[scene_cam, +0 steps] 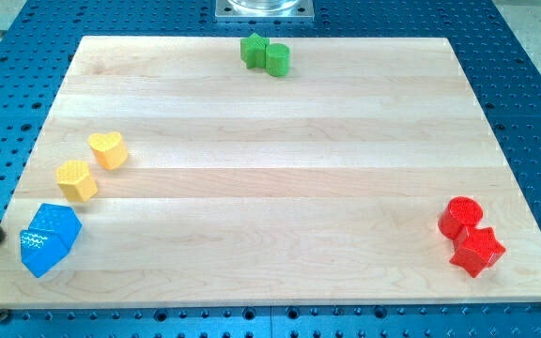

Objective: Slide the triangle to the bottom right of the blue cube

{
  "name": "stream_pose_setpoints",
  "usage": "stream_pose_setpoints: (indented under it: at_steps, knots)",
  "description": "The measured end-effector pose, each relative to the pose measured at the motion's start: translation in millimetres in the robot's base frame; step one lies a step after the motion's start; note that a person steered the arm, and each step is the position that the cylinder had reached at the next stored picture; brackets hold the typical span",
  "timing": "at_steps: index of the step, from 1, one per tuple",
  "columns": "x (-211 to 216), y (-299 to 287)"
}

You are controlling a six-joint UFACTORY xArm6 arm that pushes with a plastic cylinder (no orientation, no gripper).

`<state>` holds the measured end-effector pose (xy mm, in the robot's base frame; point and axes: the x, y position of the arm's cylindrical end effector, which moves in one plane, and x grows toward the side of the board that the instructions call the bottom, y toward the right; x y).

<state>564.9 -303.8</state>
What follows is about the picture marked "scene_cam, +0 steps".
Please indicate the blue triangle block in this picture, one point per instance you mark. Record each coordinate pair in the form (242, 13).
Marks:
(41, 250)

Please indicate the blue cube block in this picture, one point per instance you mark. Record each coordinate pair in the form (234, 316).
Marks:
(58, 220)

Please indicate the light wooden board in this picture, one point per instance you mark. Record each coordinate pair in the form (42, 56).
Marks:
(322, 187)

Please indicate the green cylinder block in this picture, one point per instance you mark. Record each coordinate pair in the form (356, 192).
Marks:
(277, 59)

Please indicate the green star block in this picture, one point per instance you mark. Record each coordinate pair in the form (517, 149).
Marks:
(253, 51)

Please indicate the yellow heart block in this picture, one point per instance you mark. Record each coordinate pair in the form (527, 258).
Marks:
(109, 149)

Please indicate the red cylinder block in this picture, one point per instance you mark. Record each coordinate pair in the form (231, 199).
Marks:
(460, 211)

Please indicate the yellow hexagon block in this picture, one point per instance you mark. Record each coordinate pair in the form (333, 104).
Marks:
(74, 179)

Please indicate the red star block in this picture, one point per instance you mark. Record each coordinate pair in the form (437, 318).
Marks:
(476, 249)

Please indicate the blue perforated metal table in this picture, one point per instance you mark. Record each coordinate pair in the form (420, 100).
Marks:
(39, 43)

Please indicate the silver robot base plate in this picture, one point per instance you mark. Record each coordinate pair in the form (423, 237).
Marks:
(264, 10)

